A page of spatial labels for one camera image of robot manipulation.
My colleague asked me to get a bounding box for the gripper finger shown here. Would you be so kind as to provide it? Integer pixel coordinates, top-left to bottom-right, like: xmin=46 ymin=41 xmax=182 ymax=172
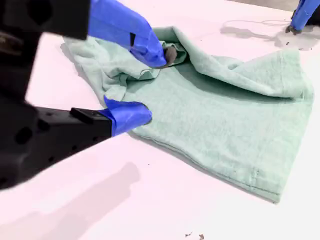
xmin=34 ymin=95 xmax=153 ymax=173
xmin=0 ymin=0 xmax=178 ymax=69

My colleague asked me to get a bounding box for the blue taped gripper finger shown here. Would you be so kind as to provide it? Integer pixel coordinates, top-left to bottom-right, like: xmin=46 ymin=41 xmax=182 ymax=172
xmin=285 ymin=0 xmax=315 ymax=36

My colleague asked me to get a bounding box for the pale green T-shirt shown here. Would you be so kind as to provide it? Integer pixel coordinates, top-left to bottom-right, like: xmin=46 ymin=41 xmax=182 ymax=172
xmin=61 ymin=24 xmax=315 ymax=204

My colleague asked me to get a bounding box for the thin white cable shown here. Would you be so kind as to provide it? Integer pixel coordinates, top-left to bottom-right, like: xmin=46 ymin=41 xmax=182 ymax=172
xmin=221 ymin=19 xmax=293 ymax=28

